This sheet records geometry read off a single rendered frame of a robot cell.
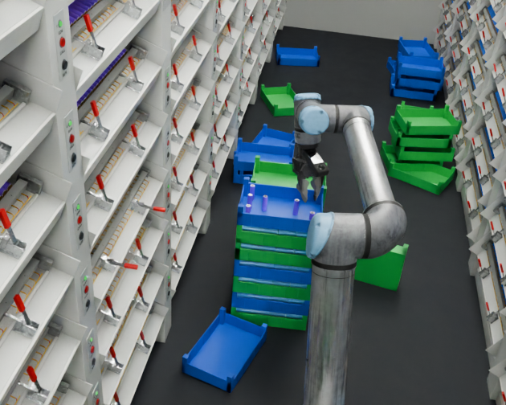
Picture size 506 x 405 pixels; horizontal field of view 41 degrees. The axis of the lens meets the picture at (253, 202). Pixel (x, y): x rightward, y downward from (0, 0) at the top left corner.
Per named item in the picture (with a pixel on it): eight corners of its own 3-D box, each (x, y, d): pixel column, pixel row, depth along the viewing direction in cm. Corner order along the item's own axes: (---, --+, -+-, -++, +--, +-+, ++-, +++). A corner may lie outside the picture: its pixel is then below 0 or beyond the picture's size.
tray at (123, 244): (158, 192, 216) (169, 170, 211) (90, 324, 166) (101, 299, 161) (100, 165, 214) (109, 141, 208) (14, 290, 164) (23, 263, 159)
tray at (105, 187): (157, 138, 205) (173, 103, 197) (84, 263, 155) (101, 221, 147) (96, 108, 202) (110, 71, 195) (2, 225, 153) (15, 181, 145)
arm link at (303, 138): (325, 130, 227) (300, 134, 223) (325, 144, 228) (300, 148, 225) (312, 124, 234) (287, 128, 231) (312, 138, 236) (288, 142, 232)
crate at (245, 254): (316, 235, 263) (318, 219, 259) (315, 268, 247) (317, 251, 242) (240, 227, 265) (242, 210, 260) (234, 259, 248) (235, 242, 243)
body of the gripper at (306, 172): (310, 169, 240) (310, 137, 236) (322, 176, 233) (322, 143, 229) (291, 173, 238) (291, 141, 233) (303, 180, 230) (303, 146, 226)
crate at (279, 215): (321, 202, 254) (324, 185, 250) (320, 234, 238) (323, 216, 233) (242, 194, 256) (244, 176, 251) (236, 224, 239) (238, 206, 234)
